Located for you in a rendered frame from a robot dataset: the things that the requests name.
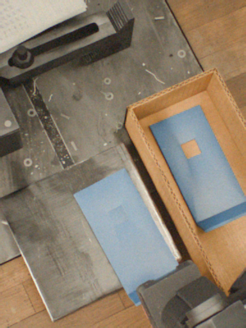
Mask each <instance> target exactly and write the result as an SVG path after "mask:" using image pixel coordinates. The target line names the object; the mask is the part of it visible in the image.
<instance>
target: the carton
mask: <svg viewBox="0 0 246 328"><path fill-rule="evenodd" d="M198 105H200V106H201V108H202V110H203V112H204V114H205V116H206V118H207V120H208V122H209V125H210V127H211V129H212V131H213V133H214V135H215V136H216V138H217V140H218V142H219V144H220V146H221V148H222V150H223V152H224V154H225V156H226V158H227V160H228V162H229V166H230V168H231V170H232V171H233V174H234V176H236V178H237V180H238V182H239V184H240V187H241V189H242V191H243V193H244V195H245V197H246V121H245V119H244V118H243V116H242V114H241V112H240V110H239V109H238V107H237V105H236V103H235V101H234V99H233V98H232V96H231V94H230V93H229V91H228V89H227V87H226V85H225V83H224V80H223V79H222V77H221V75H220V73H219V71H218V70H217V68H216V67H215V68H213V69H209V70H207V71H206V72H203V73H201V74H198V75H196V76H194V77H191V78H189V79H187V80H184V81H183V82H182V83H179V84H177V85H175V86H172V87H170V88H168V89H165V90H163V91H161V92H158V93H157V94H154V95H151V96H149V97H146V98H145V99H142V100H140V101H139V102H137V103H134V104H132V105H130V106H127V107H126V113H125V117H124V127H125V129H126V131H127V133H128V135H129V137H130V139H131V140H132V142H133V145H134V146H135V148H136V150H137V152H138V154H139V156H140V158H141V160H142V162H143V164H144V167H145V169H146V171H147V173H148V175H149V177H150V179H151V181H152V182H153V183H154V185H155V187H156V190H157V192H158V194H159V195H160V197H161V199H162V201H163V203H164V205H165V207H166V210H167V212H168V214H169V216H170V218H171V220H172V222H173V224H174V225H175V227H176V229H177V231H178V233H179V235H180V237H181V239H182V241H183V243H184V245H185V247H186V249H187V251H188V253H189V255H190V257H191V259H192V260H193V262H194V263H195V264H196V265H197V266H198V269H199V272H200V273H201V276H206V277H207V278H208V279H209V280H210V281H212V282H213V283H215V284H216V286H218V287H219V288H220V289H221V290H222V291H223V292H224V293H225V295H226V297H227V296H229V293H230V292H227V291H228V290H229V289H230V288H231V286H232V284H233V283H234V282H235V280H236V279H237V277H238V276H239V275H240V274H241V272H242V271H243V269H244V268H245V267H246V215H245V216H243V217H241V218H238V219H236V220H233V221H231V222H229V223H227V224H224V225H222V226H220V227H218V228H217V229H215V230H212V231H210V232H208V233H205V232H204V231H203V230H202V229H201V228H200V227H198V226H197V224H196V222H195V220H194V219H193V217H192V215H191V213H190V211H189V209H188V206H187V204H186V202H185V200H184V198H183V196H182V194H181V191H180V189H179V187H178V185H177V183H176V180H175V179H174V178H173V176H172V173H171V171H170V169H169V167H168V165H167V162H166V161H165V159H164V157H163V154H162V152H161V150H160V148H159V146H158V143H157V141H156V139H155V137H154V135H153V133H152V132H151V130H150V128H149V126H150V125H153V124H156V123H158V122H159V121H161V120H163V119H166V118H168V117H171V116H173V115H176V114H178V113H181V112H183V111H185V110H188V109H190V108H193V107H196V106H198ZM181 148H182V150H183V152H184V154H185V156H186V158H187V159H188V158H191V157H193V156H196V155H198V154H200V153H201V151H200V149H199V147H198V145H197V142H196V141H195V140H194V139H193V140H190V141H188V142H186V143H183V144H182V145H181Z"/></svg>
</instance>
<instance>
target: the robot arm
mask: <svg viewBox="0 0 246 328"><path fill-rule="evenodd" d="M227 292H230V293H229V296H227V297H226V295H225V293H224V292H223V291H222V290H221V289H220V288H219V287H218V286H216V284H215V283H213V282H212V281H210V280H209V279H208V278H207V277H206V276H201V273H200V272H199V269H198V266H197V265H196V264H195V263H194V262H193V261H190V260H187V261H185V262H183V263H181V264H180V265H178V266H176V271H174V272H171V273H169V274H168V275H166V276H164V277H162V278H161V279H158V280H156V281H155V280H154V279H153V280H148V281H146V282H144V283H142V284H140V285H138V286H137V288H136V293H137V295H138V298H139V299H140V302H141V303H142V308H143V310H144V312H145V315H146V317H147V318H148V319H149V321H150V322H151V325H152V328H246V267H245V268H244V269H243V271H242V272H241V274H240V275H239V276H238V277H237V279H236V280H235V282H234V283H233V284H232V286H231V288H230V289H229V290H228V291H227Z"/></svg>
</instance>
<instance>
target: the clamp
mask: <svg viewBox="0 0 246 328"><path fill-rule="evenodd" d="M93 31H94V32H95V33H94V34H92V35H90V36H87V37H85V38H82V39H80V40H77V41H75V42H74V43H72V44H69V45H66V46H64V47H62V48H59V49H57V50H55V51H53V52H50V53H47V54H45V55H43V56H40V57H38V58H35V60H34V57H35V56H37V55H39V54H42V53H44V52H46V51H50V50H51V49H54V48H56V47H59V46H61V45H63V44H66V43H68V42H70V41H72V40H74V39H77V38H79V37H82V36H83V35H86V34H88V33H91V32H93ZM115 36H116V31H115V29H114V27H113V25H112V23H111V20H110V19H109V18H108V16H107V14H106V12H105V11H104V10H101V11H99V12H96V13H93V14H91V15H88V16H86V17H83V18H82V19H79V20H77V21H74V22H72V23H70V24H68V25H66V26H64V27H61V28H59V29H56V30H54V31H52V32H50V33H46V34H45V35H42V36H40V37H37V38H34V39H33V40H30V41H27V42H25V43H23V44H20V45H19V46H17V47H14V48H12V49H9V50H7V51H5V52H2V53H0V81H1V82H2V83H4V84H5V85H7V86H10V87H13V86H15V85H18V84H19V83H21V82H23V83H24V84H25V85H28V84H30V83H31V78H33V77H35V76H37V75H39V74H42V73H44V72H47V71H49V70H52V69H55V68H57V67H59V66H61V65H63V64H66V63H68V62H70V61H72V60H74V59H76V58H79V57H81V56H83V55H86V54H88V53H91V52H93V51H96V50H98V49H100V48H102V47H105V46H107V44H109V42H111V40H113V38H115ZM13 66H16V67H15V68H13Z"/></svg>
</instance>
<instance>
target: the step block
mask: <svg viewBox="0 0 246 328"><path fill-rule="evenodd" d="M106 14H107V16H108V18H109V19H110V20H111V23H112V25H113V27H114V29H115V31H116V36H115V38H113V40H111V42H109V44H107V46H105V47H102V48H100V49H98V50H96V51H93V52H91V53H88V54H86V55H83V56H81V58H82V60H83V63H84V64H85V66H87V65H91V64H93V63H95V62H98V61H100V60H101V59H103V58H105V57H107V56H111V55H113V54H115V53H117V52H119V51H122V50H124V49H127V48H128V47H131V41H132V36H133V28H134V23H135V16H134V14H133V12H132V10H131V9H130V8H129V6H128V3H127V1H126V0H118V1H116V3H114V6H112V8H110V10H108V11H107V12H106ZM94 33H95V32H94V31H93V32H91V33H88V34H86V35H85V37H87V36H90V35H92V34H94Z"/></svg>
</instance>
